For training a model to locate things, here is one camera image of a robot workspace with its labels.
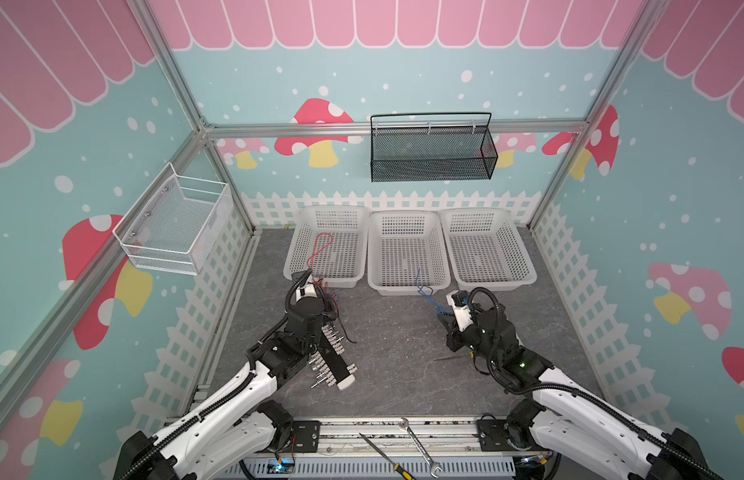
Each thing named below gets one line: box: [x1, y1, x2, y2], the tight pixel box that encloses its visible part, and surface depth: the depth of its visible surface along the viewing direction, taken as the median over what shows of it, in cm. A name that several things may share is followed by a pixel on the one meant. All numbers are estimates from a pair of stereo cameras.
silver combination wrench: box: [399, 417, 443, 479], surface depth 74 cm
